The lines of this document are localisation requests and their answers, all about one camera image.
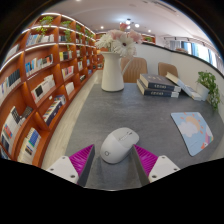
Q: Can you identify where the white computer mouse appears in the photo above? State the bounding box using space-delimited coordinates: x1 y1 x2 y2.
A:
99 127 140 165

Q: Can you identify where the orange shelf unit with plants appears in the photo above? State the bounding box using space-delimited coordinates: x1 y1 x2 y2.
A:
141 33 157 44

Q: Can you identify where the glass window with curtains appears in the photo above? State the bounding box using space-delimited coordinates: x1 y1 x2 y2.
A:
169 38 224 74

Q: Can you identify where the pastel cartoon print mouse pad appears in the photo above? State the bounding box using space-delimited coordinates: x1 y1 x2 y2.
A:
170 111 215 157

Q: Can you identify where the thick white book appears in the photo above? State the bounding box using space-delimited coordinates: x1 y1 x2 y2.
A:
165 71 193 93

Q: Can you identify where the white book with blue cover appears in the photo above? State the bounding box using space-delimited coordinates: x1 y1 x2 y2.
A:
180 84 203 102

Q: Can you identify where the green potted plant white pot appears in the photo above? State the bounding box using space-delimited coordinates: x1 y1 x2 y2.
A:
195 70 222 111

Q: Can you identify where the large orange wooden bookshelf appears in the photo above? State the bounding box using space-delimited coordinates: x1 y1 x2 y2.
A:
0 12 105 168

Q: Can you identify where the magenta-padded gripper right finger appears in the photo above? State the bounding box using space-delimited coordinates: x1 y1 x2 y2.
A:
132 144 181 187

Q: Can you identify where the multi-bulb ceiling lamp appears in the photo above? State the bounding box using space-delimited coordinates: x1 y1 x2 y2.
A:
124 18 141 30

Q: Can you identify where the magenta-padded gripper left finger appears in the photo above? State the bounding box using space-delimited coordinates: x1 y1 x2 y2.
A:
45 143 96 188

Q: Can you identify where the tan upholstered chair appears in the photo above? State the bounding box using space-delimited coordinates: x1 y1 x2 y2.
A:
120 57 148 84
157 61 179 78

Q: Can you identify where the white ceramic pitcher vase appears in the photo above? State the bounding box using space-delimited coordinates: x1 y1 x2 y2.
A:
100 51 134 93

